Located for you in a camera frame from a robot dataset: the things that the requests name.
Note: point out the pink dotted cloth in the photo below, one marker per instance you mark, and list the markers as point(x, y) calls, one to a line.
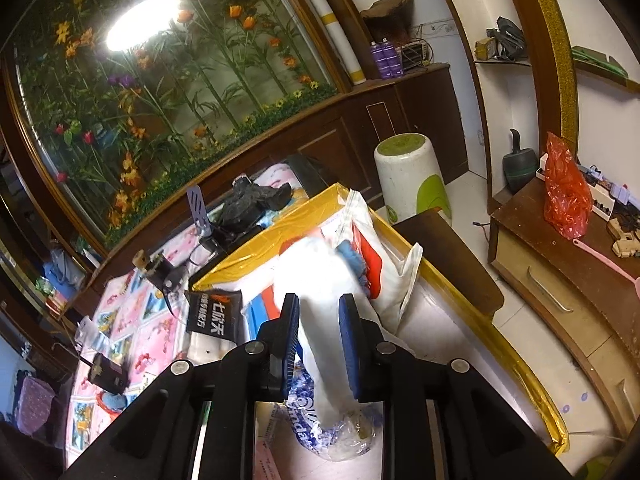
point(35, 405)

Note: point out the artificial flower display case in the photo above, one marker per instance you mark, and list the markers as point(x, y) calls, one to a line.
point(150, 110)

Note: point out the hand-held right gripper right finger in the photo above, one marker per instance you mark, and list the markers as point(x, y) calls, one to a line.
point(351, 355)

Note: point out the blue orange packet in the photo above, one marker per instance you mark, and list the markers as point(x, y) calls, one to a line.
point(260, 310)

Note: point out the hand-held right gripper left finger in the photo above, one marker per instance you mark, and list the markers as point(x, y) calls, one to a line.
point(285, 355)

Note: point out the black spool wooden top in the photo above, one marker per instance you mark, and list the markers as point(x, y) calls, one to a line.
point(167, 275)

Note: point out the white cloth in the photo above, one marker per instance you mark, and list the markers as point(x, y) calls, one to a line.
point(320, 310)

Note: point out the purple phone stand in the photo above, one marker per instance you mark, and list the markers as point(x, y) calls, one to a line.
point(198, 210)

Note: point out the purple spray can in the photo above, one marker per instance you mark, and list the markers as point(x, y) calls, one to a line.
point(378, 62)
point(393, 60)

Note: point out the white foam box yellow tape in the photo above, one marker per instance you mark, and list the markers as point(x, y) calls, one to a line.
point(450, 340)

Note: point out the black vase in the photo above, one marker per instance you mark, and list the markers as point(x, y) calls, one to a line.
point(520, 162)

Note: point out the red plastic bag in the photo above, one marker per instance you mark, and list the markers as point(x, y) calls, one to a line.
point(565, 195)

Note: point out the black bag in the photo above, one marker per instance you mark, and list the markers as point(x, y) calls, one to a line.
point(255, 200)

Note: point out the black electric motor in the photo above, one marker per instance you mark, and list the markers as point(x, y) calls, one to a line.
point(107, 372)

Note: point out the black printed packet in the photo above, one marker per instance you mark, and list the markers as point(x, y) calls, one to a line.
point(212, 312)

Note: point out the white power strip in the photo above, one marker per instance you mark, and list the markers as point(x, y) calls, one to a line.
point(605, 195)

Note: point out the small blue white tissue packet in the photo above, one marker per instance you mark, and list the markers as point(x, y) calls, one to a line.
point(320, 430)

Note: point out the brown wood root piece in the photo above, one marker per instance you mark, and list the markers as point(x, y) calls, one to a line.
point(387, 7)

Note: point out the dark shelf bag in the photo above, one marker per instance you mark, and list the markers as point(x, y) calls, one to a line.
point(507, 35)

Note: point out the white yellow rolled poster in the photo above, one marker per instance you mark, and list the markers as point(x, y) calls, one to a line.
point(332, 30)

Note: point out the blue and red cloth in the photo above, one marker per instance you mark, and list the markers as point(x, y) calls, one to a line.
point(111, 402)

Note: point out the white green stool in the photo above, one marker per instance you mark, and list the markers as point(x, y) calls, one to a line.
point(412, 180)

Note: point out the red white wipes pack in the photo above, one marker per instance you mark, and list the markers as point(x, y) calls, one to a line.
point(395, 285)

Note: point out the pink fly swatter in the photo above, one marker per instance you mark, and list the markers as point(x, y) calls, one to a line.
point(610, 266)

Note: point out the wooden side cabinet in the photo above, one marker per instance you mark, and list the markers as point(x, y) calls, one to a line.
point(550, 270)

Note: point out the clear plastic cup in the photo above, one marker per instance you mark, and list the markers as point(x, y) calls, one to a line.
point(90, 332)

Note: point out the tan toy gun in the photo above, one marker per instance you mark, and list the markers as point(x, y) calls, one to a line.
point(627, 246)

